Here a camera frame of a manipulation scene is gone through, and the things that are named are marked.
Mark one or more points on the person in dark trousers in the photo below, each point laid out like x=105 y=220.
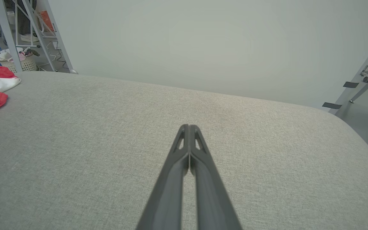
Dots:
x=26 y=22

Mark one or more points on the white perforated laundry basket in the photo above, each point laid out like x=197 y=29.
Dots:
x=27 y=65

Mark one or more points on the grey caster wheel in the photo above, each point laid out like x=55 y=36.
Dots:
x=366 y=78

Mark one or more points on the black tape strip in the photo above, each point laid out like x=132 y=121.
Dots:
x=350 y=84
x=332 y=105

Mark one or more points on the orange box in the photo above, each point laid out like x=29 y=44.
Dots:
x=46 y=19

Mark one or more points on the grey fabric sofa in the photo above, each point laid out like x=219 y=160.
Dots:
x=75 y=143

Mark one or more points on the thin white metal rack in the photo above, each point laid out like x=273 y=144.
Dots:
x=16 y=28

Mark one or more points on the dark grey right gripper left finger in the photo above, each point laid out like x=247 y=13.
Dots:
x=168 y=198

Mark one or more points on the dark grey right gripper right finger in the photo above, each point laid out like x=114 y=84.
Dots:
x=211 y=198

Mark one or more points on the white shoe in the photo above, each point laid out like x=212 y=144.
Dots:
x=29 y=38

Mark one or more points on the pile of clothes in basket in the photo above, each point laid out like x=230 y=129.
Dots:
x=3 y=57

